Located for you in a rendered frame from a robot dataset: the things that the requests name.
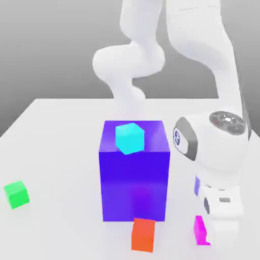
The small orange cube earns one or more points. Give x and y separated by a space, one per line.
143 235

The small cyan cube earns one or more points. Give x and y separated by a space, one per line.
130 139

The small green cube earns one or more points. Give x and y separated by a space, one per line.
16 195

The small magenta cube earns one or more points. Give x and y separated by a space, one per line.
199 229

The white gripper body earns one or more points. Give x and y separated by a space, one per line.
225 209

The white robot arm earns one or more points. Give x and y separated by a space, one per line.
203 40

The large blue box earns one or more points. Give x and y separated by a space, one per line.
134 182

